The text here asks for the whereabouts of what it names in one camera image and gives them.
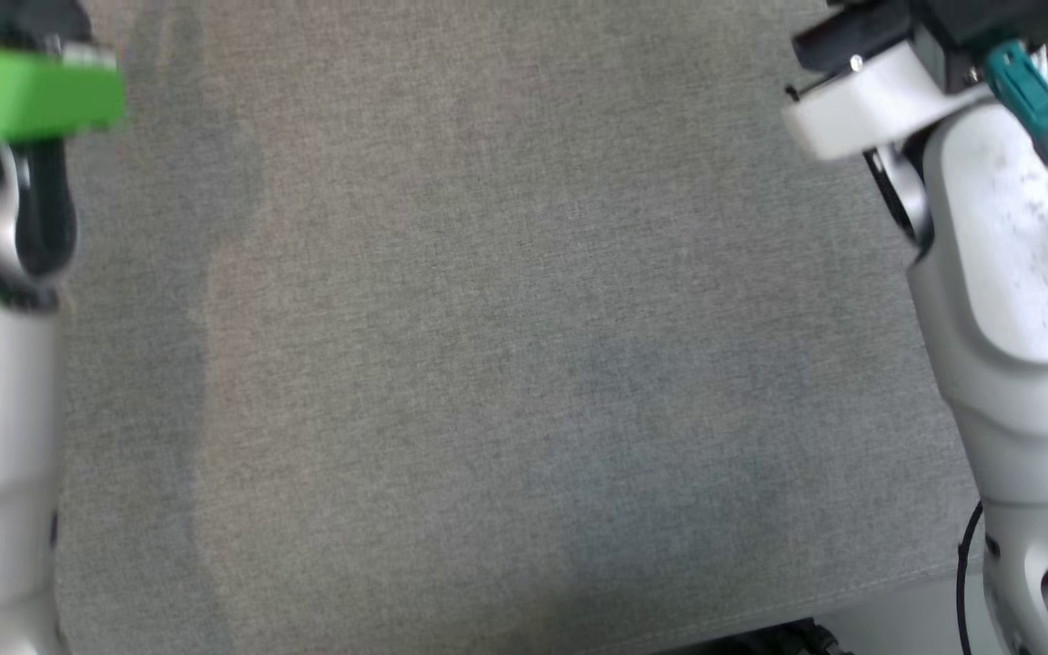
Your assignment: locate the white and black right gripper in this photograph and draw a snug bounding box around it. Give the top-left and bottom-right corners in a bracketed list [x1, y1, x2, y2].
[781, 0, 1000, 165]

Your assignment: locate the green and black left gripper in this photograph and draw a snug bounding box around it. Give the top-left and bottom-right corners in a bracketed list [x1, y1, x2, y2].
[0, 0, 129, 151]

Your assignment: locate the teal right camera connector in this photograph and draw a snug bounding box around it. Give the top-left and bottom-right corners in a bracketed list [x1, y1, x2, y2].
[982, 41, 1048, 167]

